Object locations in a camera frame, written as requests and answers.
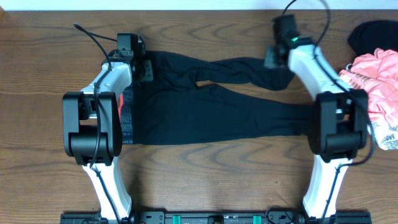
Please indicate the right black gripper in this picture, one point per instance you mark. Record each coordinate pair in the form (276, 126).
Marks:
(270, 58)

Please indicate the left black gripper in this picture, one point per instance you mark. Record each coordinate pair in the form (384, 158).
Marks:
(148, 70)

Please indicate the black leggings red waistband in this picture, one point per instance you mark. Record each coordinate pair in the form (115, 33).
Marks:
(188, 102)

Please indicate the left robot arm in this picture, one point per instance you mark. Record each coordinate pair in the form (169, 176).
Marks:
(92, 131)

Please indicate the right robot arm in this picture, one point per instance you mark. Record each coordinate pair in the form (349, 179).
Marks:
(338, 128)

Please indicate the black garment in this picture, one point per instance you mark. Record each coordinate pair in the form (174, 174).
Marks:
(368, 36)

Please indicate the pink garment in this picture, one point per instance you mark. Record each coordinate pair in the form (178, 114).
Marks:
(376, 73)

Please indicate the white floral garment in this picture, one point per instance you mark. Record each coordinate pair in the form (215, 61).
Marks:
(385, 134)

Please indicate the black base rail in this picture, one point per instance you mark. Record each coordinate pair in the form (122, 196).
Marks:
(272, 217)

